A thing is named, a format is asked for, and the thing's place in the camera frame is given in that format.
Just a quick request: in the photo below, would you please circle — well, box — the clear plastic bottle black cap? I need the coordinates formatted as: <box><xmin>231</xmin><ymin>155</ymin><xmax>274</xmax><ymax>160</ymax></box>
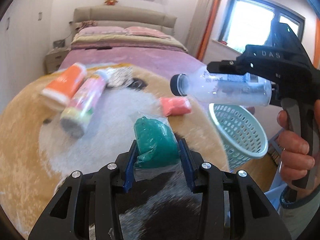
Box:
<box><xmin>170</xmin><ymin>67</ymin><xmax>272</xmax><ymax>107</ymax></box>

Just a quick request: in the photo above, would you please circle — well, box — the green packet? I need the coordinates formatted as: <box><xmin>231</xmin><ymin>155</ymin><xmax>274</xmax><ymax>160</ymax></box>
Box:
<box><xmin>130</xmin><ymin>112</ymin><xmax>181</xmax><ymax>181</ymax></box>

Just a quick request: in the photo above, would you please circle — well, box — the pink bottle with white cap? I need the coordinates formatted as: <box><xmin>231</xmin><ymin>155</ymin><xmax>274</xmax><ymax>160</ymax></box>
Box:
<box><xmin>60</xmin><ymin>69</ymin><xmax>110</xmax><ymax>138</ymax></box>

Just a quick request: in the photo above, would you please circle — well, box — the orange and white paper cup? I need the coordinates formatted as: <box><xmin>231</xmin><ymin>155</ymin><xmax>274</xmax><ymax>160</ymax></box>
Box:
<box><xmin>40</xmin><ymin>63</ymin><xmax>87</xmax><ymax>112</ymax></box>

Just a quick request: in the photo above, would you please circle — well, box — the grey sleeved right forearm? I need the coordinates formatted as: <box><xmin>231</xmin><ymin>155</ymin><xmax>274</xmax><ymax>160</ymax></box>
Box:
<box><xmin>279</xmin><ymin>186</ymin><xmax>319</xmax><ymax>239</ymax></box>

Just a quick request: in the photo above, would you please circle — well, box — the person's right hand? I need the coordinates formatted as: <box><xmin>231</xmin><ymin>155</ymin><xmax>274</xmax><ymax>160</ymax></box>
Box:
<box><xmin>277</xmin><ymin>111</ymin><xmax>315</xmax><ymax>188</ymax></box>

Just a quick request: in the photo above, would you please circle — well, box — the right beige orange curtain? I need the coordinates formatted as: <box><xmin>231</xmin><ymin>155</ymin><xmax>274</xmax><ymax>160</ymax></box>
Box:
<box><xmin>313</xmin><ymin>19</ymin><xmax>320</xmax><ymax>69</ymax></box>

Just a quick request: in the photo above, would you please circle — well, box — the beige orange curtain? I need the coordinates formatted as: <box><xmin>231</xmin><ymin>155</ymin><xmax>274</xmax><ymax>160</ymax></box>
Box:
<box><xmin>313</xmin><ymin>19</ymin><xmax>320</xmax><ymax>69</ymax></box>
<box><xmin>185</xmin><ymin>0</ymin><xmax>221</xmax><ymax>61</ymax></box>

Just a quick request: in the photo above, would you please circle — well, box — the light green plastic basket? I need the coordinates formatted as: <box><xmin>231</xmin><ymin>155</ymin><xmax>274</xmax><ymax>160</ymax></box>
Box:
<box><xmin>208</xmin><ymin>103</ymin><xmax>268</xmax><ymax>170</ymax></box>

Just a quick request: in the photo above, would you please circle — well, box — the orange plush dog blanket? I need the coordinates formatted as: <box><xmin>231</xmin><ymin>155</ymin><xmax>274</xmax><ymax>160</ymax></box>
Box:
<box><xmin>0</xmin><ymin>63</ymin><xmax>231</xmax><ymax>240</ymax></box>

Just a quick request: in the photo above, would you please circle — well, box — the dark framed window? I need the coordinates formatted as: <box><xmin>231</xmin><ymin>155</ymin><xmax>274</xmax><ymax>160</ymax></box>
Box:
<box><xmin>218</xmin><ymin>0</ymin><xmax>305</xmax><ymax>53</ymax></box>

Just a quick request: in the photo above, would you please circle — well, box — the left beige orange curtain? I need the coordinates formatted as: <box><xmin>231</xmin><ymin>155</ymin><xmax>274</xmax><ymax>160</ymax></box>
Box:
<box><xmin>185</xmin><ymin>0</ymin><xmax>221</xmax><ymax>61</ymax></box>

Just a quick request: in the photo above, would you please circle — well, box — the pink red packet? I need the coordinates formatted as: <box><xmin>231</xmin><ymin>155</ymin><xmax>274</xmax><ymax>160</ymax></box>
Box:
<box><xmin>159</xmin><ymin>97</ymin><xmax>192</xmax><ymax>117</ymax></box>

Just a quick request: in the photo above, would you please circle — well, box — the white dotted wrapper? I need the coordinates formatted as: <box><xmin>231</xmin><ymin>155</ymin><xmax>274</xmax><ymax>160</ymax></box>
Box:
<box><xmin>105</xmin><ymin>67</ymin><xmax>133</xmax><ymax>88</ymax></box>

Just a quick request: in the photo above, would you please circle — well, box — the folded beige quilt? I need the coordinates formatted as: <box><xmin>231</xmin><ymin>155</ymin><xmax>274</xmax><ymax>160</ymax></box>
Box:
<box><xmin>71</xmin><ymin>34</ymin><xmax>188</xmax><ymax>53</ymax></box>

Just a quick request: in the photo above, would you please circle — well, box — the white bedside nightstand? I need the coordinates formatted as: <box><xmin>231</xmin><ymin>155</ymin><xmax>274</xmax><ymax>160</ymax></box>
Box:
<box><xmin>44</xmin><ymin>47</ymin><xmax>71</xmax><ymax>74</ymax></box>

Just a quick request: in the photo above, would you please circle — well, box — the pink bed with beige headboard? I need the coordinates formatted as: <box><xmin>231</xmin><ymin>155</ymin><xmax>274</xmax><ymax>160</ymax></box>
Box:
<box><xmin>44</xmin><ymin>5</ymin><xmax>205</xmax><ymax>79</ymax></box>

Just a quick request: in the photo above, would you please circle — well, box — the pink pillow right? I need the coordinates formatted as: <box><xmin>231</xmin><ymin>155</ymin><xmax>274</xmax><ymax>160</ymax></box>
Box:
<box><xmin>125</xmin><ymin>27</ymin><xmax>170</xmax><ymax>39</ymax></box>

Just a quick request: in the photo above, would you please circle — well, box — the pink pillow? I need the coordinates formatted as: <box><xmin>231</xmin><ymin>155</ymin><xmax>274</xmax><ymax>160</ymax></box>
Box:
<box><xmin>125</xmin><ymin>27</ymin><xmax>170</xmax><ymax>39</ymax></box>
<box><xmin>78</xmin><ymin>26</ymin><xmax>130</xmax><ymax>35</ymax></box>

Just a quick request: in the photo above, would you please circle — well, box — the pink pillow left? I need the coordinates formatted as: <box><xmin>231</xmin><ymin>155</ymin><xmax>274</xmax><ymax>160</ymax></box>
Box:
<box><xmin>78</xmin><ymin>26</ymin><xmax>130</xmax><ymax>35</ymax></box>

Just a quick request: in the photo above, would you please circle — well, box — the orange plush toy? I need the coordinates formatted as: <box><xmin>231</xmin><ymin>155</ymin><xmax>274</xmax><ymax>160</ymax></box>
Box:
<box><xmin>104</xmin><ymin>0</ymin><xmax>118</xmax><ymax>5</ymax></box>

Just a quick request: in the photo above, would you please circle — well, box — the photo frame on nightstand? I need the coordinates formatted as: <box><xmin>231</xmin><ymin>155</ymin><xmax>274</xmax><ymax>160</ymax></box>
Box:
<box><xmin>53</xmin><ymin>39</ymin><xmax>66</xmax><ymax>48</ymax></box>

